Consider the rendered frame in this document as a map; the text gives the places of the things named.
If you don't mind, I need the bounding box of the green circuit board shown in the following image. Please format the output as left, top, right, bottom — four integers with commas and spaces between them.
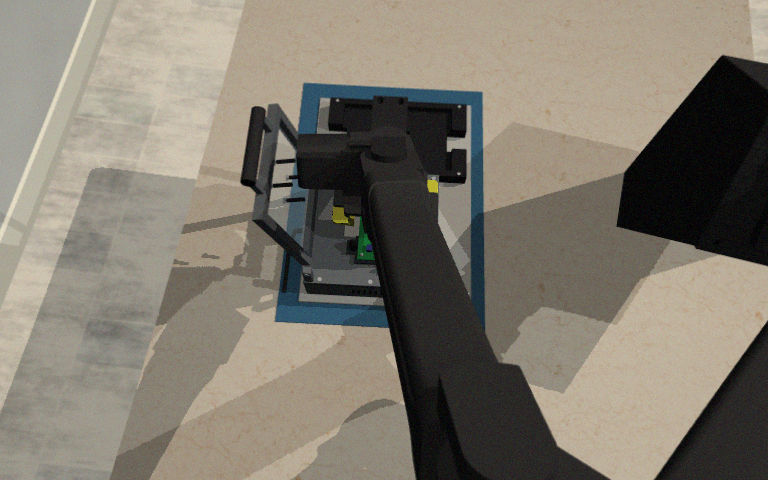
357, 216, 375, 260

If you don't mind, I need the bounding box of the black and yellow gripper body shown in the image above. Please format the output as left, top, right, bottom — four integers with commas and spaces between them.
333, 171, 438, 222

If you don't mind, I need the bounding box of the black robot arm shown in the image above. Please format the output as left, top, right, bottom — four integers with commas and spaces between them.
296, 96, 768, 480

